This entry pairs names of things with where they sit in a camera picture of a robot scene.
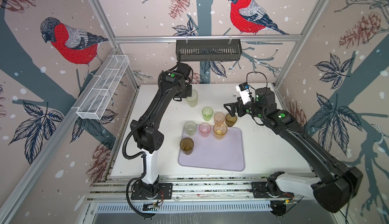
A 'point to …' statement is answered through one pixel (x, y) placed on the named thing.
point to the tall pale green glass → (192, 101)
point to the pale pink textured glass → (219, 117)
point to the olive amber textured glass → (186, 144)
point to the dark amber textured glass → (230, 120)
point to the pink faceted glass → (204, 128)
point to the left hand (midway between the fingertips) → (186, 93)
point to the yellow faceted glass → (219, 129)
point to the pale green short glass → (190, 127)
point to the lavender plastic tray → (209, 152)
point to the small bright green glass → (207, 112)
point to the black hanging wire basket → (208, 50)
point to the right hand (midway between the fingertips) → (229, 102)
